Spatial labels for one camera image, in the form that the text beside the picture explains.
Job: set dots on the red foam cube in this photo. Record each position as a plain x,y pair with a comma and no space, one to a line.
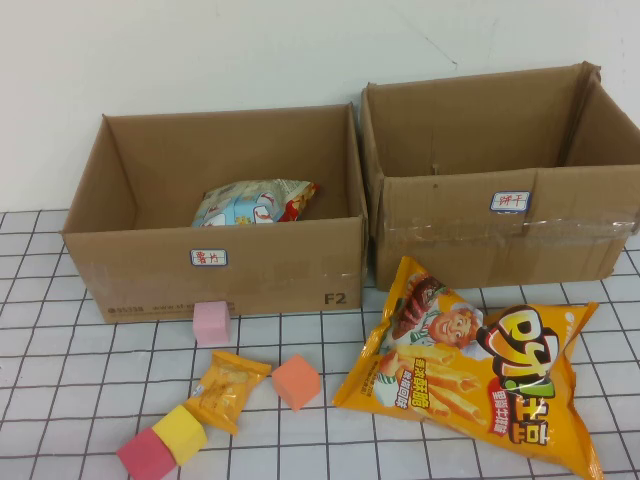
145,455

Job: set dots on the yellow foam cube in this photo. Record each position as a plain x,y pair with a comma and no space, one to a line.
182,432

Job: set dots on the large yellow chips bag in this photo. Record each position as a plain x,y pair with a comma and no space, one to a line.
450,380

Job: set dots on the white label red handwriting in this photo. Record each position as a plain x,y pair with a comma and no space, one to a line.
510,202
209,257

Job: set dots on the cardboard box with clear tape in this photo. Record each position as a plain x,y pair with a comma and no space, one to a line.
450,235

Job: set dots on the small orange biscuit packet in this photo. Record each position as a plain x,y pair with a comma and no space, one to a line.
225,390

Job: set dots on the light pink foam cube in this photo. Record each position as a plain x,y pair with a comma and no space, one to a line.
212,325

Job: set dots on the orange foam cube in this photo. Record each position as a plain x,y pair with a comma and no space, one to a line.
295,382

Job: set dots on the light blue snack bag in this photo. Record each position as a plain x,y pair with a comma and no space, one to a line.
240,207

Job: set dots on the cardboard box with F2 print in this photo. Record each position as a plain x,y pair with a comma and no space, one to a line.
280,270

